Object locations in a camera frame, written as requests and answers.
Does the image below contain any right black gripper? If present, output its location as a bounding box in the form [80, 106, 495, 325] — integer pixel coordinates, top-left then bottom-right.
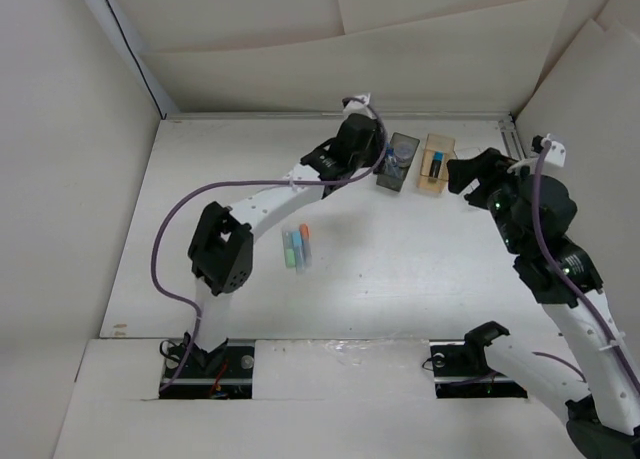
[446, 146, 542, 253]

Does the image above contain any dark grey transparent container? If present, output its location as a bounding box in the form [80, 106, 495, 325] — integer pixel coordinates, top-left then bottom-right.
[376, 132, 420, 192]

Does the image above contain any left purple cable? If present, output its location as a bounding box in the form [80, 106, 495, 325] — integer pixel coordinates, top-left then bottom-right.
[151, 95, 390, 391]

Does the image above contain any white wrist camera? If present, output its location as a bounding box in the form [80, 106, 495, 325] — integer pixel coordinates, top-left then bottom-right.
[531, 133, 567, 168]
[342, 93, 371, 115]

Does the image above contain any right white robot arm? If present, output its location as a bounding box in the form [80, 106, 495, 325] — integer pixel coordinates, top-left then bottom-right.
[447, 144, 639, 458]

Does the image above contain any clear tape dispenser roll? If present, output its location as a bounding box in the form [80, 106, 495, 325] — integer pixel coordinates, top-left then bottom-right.
[393, 138, 417, 167]

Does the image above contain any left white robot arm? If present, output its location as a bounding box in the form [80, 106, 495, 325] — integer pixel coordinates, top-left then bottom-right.
[187, 113, 385, 299]

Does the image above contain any aluminium rail right side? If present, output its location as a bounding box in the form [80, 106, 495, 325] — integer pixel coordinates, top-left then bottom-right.
[498, 116, 528, 160]

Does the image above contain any blue pastel highlighter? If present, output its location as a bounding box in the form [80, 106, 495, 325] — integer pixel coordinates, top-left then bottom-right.
[291, 231, 305, 273]

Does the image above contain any blue cap black marker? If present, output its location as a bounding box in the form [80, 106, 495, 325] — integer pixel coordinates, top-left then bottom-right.
[428, 151, 445, 180]

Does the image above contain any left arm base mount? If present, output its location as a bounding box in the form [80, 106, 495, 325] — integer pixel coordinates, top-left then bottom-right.
[159, 333, 256, 400]

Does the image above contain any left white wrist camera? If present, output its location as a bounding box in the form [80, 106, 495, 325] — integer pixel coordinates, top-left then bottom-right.
[342, 93, 371, 115]

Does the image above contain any clear transparent container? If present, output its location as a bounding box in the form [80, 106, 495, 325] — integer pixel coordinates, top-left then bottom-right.
[454, 147, 483, 160]

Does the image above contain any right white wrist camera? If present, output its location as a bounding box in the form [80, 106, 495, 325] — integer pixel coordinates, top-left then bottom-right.
[531, 133, 567, 168]

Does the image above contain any blue cap glue bottle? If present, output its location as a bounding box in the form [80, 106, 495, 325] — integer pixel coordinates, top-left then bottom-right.
[384, 145, 401, 178]

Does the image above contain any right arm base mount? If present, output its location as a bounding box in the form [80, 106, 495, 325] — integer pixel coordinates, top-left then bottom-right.
[422, 340, 528, 399]

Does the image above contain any green pastel highlighter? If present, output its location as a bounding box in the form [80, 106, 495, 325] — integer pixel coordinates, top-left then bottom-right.
[282, 231, 296, 269]

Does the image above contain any orange cap clear marker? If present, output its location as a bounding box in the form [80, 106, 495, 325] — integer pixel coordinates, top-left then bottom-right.
[299, 224, 312, 268]

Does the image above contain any orange transparent container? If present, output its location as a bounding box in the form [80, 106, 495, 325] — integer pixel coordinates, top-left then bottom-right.
[417, 134, 455, 194]

